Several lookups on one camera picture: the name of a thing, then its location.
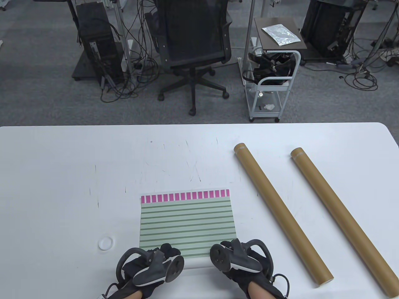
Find person's right hand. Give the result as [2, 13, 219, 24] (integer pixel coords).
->
[220, 239, 281, 299]

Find person's left hand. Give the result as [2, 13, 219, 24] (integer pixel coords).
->
[109, 244, 181, 299]

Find green striped mouse pad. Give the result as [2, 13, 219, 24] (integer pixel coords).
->
[139, 189, 238, 270]

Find brown cardboard mailing tube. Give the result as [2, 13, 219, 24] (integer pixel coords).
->
[233, 143, 334, 287]
[290, 147, 399, 297]

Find person's right forearm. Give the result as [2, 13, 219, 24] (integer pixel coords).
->
[248, 283, 269, 299]

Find grey hand tracking controller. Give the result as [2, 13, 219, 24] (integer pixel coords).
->
[210, 238, 274, 276]
[116, 248, 185, 287]

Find white metal utility cart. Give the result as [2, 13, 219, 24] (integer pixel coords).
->
[238, 17, 307, 122]

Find black mesh office chair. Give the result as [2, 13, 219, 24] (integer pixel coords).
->
[144, 0, 233, 116]

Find black computer tower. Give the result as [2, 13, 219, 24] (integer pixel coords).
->
[76, 2, 124, 85]

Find grey metal pole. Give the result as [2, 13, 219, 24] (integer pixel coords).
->
[243, 0, 257, 84]

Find silver foil bag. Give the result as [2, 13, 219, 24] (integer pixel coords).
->
[261, 24, 301, 46]

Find black equipment cabinet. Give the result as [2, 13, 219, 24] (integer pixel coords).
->
[301, 0, 368, 64]

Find black glove cable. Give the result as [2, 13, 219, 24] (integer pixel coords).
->
[100, 283, 120, 299]
[271, 273, 290, 299]

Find tangled black floor cables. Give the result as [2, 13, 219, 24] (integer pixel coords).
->
[343, 37, 399, 91]
[100, 0, 160, 103]

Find black strap bag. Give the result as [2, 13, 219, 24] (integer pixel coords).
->
[243, 51, 296, 86]

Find aluminium frame post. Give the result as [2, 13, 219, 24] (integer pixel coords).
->
[111, 0, 137, 84]

